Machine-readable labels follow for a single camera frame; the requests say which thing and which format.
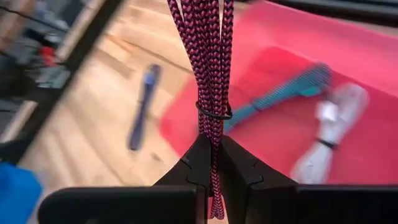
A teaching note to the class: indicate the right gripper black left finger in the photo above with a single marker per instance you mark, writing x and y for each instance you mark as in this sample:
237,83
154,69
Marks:
140,205

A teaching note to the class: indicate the blue pen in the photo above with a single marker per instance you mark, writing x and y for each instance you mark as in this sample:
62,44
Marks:
144,102

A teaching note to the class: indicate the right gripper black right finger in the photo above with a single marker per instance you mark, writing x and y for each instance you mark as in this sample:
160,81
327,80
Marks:
280,205

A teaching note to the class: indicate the blue plastic bin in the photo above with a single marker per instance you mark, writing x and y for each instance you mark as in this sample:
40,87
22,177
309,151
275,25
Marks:
18,196

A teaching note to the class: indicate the pink translucent plastic bin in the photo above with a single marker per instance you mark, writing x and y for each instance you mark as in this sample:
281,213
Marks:
311,46

